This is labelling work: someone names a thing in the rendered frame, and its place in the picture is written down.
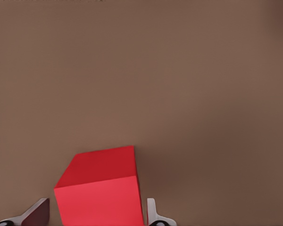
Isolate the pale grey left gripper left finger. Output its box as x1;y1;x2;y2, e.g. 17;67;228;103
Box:
0;197;50;226

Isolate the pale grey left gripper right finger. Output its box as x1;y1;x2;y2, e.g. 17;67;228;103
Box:
146;198;176;226

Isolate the red wooden cube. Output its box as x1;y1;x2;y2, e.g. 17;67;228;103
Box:
53;145;145;226

